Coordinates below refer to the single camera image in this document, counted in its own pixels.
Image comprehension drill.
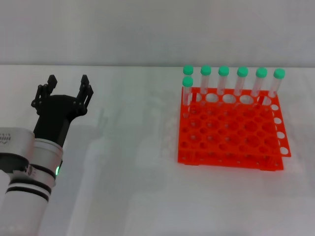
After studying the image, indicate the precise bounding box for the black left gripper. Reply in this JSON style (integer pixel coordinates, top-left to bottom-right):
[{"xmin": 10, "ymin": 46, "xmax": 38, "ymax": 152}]
[{"xmin": 31, "ymin": 74, "xmax": 95, "ymax": 148}]

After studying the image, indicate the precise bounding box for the clear tube with green cap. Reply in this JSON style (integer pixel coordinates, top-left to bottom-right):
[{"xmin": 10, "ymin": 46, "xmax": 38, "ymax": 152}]
[
  {"xmin": 182, "ymin": 76, "xmax": 194, "ymax": 119},
  {"xmin": 267, "ymin": 68, "xmax": 286, "ymax": 107},
  {"xmin": 233, "ymin": 66, "xmax": 249, "ymax": 107},
  {"xmin": 183, "ymin": 64, "xmax": 194, "ymax": 78},
  {"xmin": 250, "ymin": 67, "xmax": 268, "ymax": 107},
  {"xmin": 218, "ymin": 65, "xmax": 230, "ymax": 106},
  {"xmin": 199, "ymin": 65, "xmax": 212, "ymax": 104}
]

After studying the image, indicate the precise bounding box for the orange test tube rack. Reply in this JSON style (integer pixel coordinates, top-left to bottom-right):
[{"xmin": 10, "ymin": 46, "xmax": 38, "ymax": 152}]
[{"xmin": 177, "ymin": 86, "xmax": 292, "ymax": 172}]

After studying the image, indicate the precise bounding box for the grey and black camera housing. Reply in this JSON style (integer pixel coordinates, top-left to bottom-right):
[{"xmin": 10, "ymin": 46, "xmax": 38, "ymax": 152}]
[{"xmin": 0, "ymin": 127, "xmax": 35, "ymax": 173}]

